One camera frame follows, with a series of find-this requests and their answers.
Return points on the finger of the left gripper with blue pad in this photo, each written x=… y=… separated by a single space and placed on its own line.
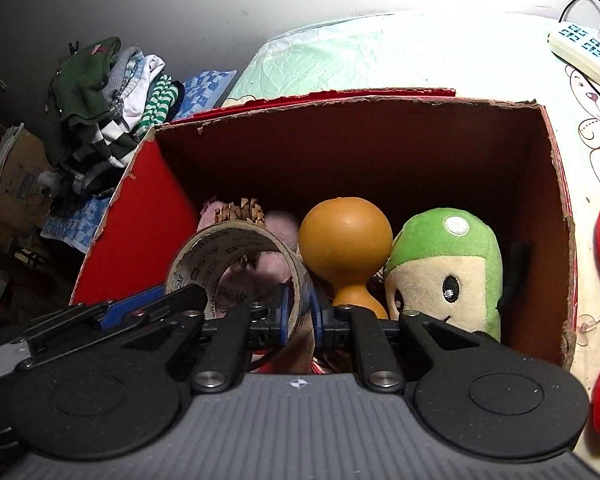
x=84 y=327

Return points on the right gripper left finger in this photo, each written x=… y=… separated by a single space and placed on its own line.
x=212 y=354

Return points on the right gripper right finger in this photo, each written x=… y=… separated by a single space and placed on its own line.
x=351 y=339

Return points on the packing tape roll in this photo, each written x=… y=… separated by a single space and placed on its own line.
x=204 y=258

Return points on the brown pine cone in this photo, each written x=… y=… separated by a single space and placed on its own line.
x=240 y=210

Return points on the pink plush toy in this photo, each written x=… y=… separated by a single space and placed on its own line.
x=255 y=275

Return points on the green plush doll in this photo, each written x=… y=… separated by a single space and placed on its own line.
x=446 y=263

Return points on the orange gourd toy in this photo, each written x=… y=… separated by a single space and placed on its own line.
x=345 y=241

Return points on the cardboard carton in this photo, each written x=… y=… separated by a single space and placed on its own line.
x=24 y=202

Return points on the red cardboard box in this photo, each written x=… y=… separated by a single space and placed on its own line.
x=406 y=151

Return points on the pile of folded clothes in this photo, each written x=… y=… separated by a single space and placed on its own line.
x=100 y=104

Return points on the green bear pillow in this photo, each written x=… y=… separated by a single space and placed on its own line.
x=498 y=59

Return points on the white power strip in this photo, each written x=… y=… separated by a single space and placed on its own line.
x=578 y=47

